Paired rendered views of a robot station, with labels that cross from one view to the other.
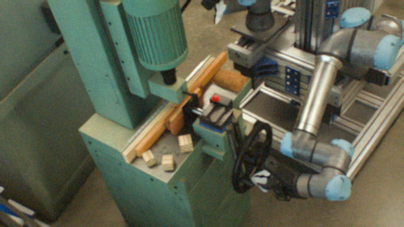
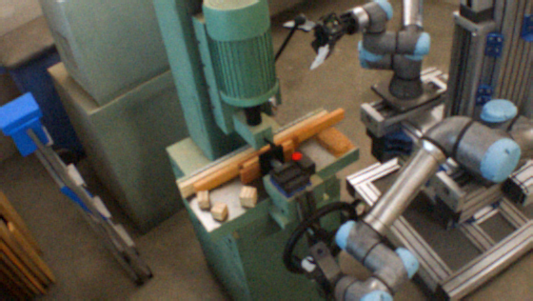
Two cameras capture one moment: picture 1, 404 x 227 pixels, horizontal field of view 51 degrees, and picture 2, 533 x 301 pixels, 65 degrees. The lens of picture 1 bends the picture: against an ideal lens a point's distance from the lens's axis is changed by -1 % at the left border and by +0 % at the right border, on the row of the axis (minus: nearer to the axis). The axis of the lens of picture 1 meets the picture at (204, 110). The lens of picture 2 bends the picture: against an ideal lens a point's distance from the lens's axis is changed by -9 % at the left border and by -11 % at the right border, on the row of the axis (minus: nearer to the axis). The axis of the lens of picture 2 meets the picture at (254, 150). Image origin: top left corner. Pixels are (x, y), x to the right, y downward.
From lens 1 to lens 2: 0.40 m
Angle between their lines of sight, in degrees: 18
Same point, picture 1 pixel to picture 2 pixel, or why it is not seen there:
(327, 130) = (452, 237)
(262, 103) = not seen: hidden behind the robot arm
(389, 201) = not seen: outside the picture
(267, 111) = not seen: hidden behind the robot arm
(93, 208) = (182, 235)
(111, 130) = (194, 159)
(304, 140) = (364, 237)
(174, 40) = (253, 75)
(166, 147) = (228, 193)
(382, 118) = (517, 241)
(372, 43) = (483, 143)
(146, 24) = (223, 50)
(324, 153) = (379, 260)
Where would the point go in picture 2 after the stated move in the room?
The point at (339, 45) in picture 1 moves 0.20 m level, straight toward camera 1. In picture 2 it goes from (446, 133) to (413, 181)
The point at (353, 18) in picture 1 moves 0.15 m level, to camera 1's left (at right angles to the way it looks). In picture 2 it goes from (495, 111) to (452, 107)
